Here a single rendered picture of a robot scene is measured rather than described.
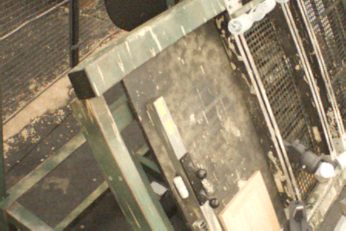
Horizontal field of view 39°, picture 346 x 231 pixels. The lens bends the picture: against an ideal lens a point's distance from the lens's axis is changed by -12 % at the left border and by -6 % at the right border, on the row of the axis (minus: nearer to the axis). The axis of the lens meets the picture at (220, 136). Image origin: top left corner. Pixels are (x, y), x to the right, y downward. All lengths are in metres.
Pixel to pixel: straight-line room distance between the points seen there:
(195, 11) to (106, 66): 0.47
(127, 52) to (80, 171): 2.32
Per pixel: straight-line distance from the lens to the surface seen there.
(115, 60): 1.55
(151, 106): 1.74
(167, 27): 1.73
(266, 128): 2.21
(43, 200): 3.66
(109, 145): 1.57
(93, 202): 3.48
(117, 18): 2.34
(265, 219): 2.28
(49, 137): 4.12
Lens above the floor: 2.77
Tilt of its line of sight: 41 degrees down
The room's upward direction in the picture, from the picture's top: 11 degrees clockwise
